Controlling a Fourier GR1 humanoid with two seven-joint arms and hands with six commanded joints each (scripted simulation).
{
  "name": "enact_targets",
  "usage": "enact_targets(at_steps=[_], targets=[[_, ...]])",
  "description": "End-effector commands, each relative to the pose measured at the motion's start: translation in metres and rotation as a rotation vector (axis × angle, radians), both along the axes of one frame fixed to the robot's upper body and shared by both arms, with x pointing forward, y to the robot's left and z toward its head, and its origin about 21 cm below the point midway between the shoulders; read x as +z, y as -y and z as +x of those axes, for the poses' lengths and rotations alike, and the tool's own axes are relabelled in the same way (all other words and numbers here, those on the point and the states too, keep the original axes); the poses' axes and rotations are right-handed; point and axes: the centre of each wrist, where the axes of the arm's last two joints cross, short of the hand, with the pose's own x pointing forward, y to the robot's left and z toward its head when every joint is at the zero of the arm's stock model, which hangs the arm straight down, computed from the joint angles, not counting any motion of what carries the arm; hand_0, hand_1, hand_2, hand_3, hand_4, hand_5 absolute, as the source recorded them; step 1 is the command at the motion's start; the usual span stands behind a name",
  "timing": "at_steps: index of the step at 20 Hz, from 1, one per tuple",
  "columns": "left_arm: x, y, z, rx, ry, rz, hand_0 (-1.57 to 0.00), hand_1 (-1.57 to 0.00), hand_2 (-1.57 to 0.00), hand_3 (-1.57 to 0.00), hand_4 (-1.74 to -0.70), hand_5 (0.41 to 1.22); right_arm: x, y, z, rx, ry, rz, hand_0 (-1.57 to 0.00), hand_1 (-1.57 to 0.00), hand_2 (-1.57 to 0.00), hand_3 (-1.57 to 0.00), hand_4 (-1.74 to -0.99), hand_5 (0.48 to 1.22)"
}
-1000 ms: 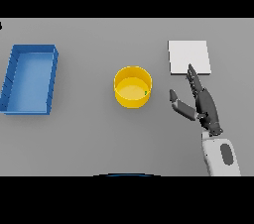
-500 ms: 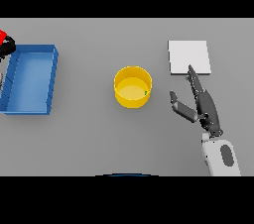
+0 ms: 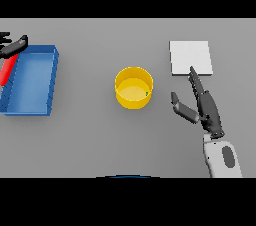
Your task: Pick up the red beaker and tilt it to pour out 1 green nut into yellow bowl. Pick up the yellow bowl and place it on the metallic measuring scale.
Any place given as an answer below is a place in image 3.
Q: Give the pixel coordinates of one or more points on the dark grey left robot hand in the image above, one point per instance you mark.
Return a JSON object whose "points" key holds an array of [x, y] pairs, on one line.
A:
{"points": [[13, 47]]}

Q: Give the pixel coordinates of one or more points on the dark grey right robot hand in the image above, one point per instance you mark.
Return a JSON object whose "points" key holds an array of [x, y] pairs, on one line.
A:
{"points": [[208, 110]]}

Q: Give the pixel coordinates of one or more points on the red beaker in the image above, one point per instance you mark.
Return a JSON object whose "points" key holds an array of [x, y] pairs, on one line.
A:
{"points": [[6, 69]]}

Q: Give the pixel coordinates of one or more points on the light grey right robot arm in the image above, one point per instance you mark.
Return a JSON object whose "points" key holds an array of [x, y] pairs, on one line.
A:
{"points": [[221, 158]]}

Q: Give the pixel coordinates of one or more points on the pale square measuring scale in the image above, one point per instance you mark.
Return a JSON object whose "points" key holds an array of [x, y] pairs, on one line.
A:
{"points": [[190, 58]]}

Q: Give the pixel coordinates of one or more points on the green nut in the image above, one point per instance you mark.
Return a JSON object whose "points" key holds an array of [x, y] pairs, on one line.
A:
{"points": [[147, 93]]}

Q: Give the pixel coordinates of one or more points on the yellow bowl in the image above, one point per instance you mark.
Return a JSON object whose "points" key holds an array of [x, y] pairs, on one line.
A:
{"points": [[134, 87]]}

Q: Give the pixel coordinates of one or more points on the blue tray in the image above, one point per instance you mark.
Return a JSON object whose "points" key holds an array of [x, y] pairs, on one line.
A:
{"points": [[29, 80]]}

